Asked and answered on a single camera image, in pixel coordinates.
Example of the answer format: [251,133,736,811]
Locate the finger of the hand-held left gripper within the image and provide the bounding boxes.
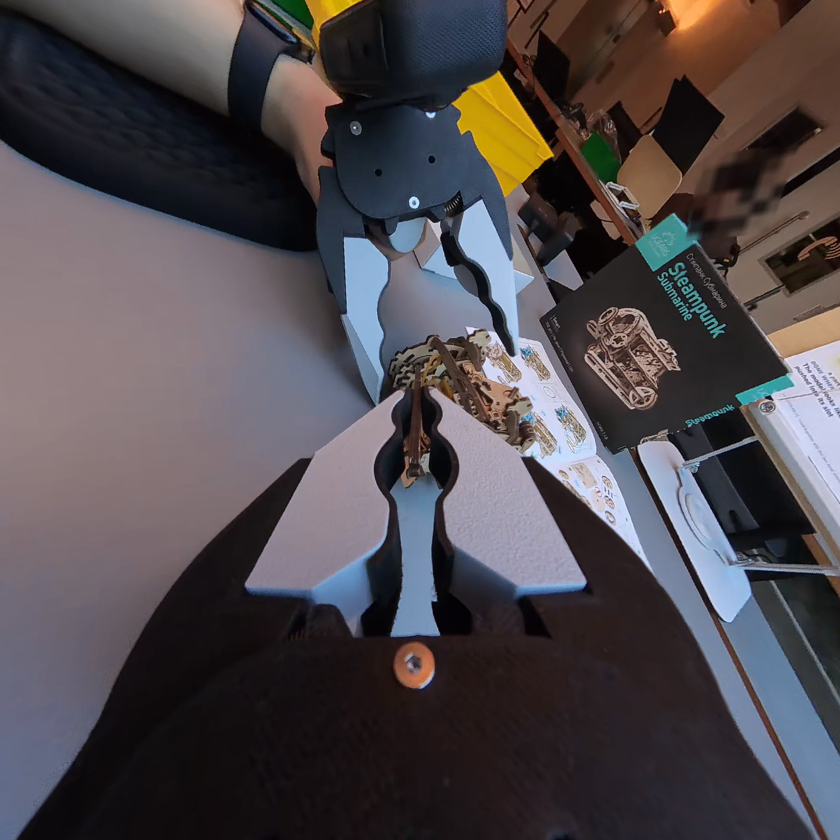
[440,199,521,357]
[341,233,395,404]

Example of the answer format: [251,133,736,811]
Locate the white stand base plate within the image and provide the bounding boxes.
[638,440,752,623]

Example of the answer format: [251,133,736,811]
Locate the printed instruction sheet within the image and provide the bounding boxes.
[784,341,840,473]

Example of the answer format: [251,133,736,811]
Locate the black wristwatch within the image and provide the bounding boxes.
[226,0,317,126]

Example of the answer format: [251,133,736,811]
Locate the person's left forearm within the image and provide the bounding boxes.
[7,0,263,122]

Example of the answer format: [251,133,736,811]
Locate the person's left hand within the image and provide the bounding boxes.
[262,58,330,201]

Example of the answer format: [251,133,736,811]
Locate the green box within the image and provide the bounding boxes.
[581,131,621,185]

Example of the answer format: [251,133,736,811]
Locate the black model kit box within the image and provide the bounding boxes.
[539,213,795,455]

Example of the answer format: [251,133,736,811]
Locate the white chair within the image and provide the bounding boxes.
[617,134,683,221]

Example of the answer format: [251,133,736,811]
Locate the illustrated instruction booklet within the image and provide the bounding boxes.
[466,325,651,572]

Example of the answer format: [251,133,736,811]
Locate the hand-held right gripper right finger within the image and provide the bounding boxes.
[423,390,588,599]

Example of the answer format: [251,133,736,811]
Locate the yellow plastic bin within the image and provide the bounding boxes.
[308,0,555,198]

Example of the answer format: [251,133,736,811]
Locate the black padded wrist rest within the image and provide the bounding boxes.
[0,10,319,253]

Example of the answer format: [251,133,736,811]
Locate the thin wooden stick part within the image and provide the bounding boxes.
[399,387,435,490]

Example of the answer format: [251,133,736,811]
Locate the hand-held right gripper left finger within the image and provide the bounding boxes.
[245,390,414,636]

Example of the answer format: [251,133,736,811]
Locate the white stand with paper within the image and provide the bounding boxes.
[742,325,840,578]

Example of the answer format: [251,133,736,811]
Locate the wooden mechanical model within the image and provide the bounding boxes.
[387,330,536,455]

